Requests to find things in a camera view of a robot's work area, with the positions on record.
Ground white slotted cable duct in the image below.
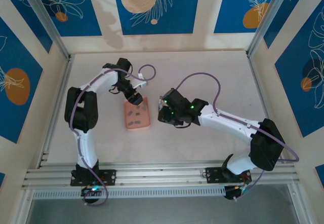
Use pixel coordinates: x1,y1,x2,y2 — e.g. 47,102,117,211
32,185,226,200

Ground left circuit board with LEDs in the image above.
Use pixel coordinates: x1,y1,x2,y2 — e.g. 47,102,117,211
80,184,102,197

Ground aluminium side rail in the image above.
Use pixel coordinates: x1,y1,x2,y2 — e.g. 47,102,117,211
37,54,75,169
247,53,286,164

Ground aluminium frame post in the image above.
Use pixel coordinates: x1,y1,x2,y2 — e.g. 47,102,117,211
246,0,292,56
21,0,73,60

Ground circuit board with leds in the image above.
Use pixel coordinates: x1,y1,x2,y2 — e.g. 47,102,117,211
80,184,102,197
224,185,250,201

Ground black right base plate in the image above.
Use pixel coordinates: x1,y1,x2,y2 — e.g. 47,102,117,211
205,167,252,184

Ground right circuit board with LEDs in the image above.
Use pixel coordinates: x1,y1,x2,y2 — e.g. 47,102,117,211
224,185,250,201

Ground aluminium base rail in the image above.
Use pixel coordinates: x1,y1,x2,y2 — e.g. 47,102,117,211
22,159,298,188

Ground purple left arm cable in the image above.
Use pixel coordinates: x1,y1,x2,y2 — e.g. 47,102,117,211
69,64,157,207

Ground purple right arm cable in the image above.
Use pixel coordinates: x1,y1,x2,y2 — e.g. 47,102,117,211
176,72,300,202

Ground pink plastic tray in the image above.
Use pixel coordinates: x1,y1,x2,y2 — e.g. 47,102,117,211
123,96,152,131

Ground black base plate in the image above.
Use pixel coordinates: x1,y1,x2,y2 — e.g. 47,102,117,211
70,169,117,186
205,167,252,184

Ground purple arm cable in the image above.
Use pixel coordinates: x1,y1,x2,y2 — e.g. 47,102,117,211
69,64,157,207
176,72,300,202

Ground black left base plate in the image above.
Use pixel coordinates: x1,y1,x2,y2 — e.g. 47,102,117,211
70,169,117,186

